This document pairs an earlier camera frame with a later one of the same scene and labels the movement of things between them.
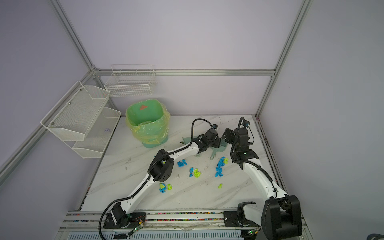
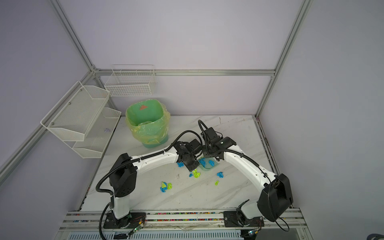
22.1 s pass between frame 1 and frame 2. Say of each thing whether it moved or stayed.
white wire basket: stayed
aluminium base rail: stayed
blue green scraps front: stayed
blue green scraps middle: stayed
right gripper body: moved
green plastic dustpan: moved
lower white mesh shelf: stayed
